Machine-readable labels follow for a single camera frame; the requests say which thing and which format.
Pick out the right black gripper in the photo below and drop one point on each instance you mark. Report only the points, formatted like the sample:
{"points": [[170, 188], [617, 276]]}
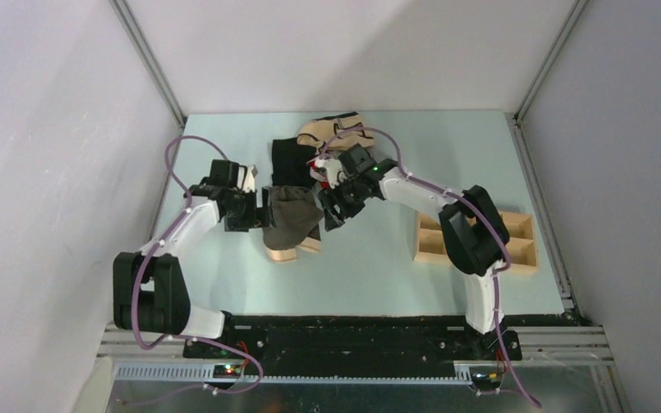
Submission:
{"points": [[328, 199]]}

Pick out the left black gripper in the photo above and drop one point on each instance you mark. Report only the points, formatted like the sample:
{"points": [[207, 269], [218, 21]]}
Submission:
{"points": [[258, 217]]}

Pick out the brown boxer briefs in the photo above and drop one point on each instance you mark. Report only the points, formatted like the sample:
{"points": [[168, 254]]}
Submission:
{"points": [[295, 224]]}

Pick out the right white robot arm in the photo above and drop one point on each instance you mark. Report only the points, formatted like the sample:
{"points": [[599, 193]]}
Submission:
{"points": [[473, 231]]}

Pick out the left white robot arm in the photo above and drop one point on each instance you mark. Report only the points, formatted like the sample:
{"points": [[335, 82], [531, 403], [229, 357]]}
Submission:
{"points": [[149, 290]]}

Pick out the red white underwear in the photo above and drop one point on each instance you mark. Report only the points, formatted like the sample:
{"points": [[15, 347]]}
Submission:
{"points": [[318, 173]]}

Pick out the beige underwear black trim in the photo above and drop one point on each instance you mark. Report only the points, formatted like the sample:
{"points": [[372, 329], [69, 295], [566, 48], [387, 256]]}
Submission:
{"points": [[335, 133]]}

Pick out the left circuit board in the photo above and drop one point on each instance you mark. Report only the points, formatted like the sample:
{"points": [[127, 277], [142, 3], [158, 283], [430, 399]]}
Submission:
{"points": [[224, 371]]}

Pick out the circuit board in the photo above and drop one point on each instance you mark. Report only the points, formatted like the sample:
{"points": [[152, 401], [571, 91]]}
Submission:
{"points": [[486, 382], [224, 371]]}

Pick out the wooden compartment box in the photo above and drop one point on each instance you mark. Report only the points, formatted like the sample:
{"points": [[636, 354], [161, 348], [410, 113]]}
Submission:
{"points": [[430, 248]]}

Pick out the right circuit board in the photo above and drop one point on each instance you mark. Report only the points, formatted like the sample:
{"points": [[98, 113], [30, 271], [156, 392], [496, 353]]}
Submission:
{"points": [[486, 382]]}

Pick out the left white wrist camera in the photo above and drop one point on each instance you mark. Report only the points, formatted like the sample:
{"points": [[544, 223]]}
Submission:
{"points": [[247, 178]]}

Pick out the aluminium frame rail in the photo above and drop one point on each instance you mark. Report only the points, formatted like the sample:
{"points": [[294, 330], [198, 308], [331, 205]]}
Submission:
{"points": [[561, 370]]}

